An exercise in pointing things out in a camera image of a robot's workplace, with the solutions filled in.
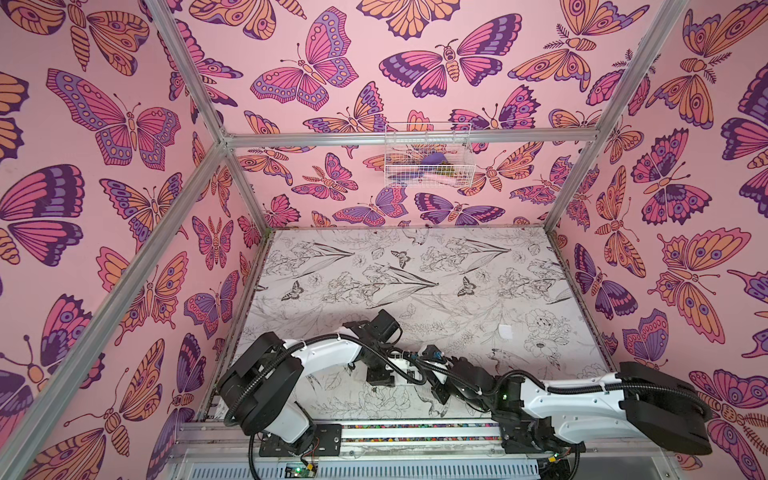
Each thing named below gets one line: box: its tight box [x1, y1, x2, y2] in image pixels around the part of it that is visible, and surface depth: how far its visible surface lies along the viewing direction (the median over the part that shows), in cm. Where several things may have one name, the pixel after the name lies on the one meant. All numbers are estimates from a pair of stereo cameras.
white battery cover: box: [498, 324, 513, 340], surface depth 94 cm
